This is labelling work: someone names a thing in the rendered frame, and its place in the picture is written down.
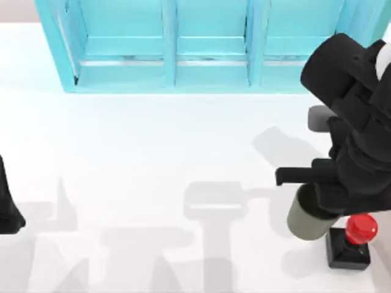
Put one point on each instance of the grey-green cup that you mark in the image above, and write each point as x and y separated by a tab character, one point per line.
305	224

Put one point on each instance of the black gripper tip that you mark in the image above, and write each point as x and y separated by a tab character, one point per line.
6	210

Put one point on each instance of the pale grey rounded box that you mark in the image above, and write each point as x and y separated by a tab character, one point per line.
317	117

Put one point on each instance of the black bottle with red cap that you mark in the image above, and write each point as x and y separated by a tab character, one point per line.
348	253

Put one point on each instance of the light blue rack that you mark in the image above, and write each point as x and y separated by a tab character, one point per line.
128	45

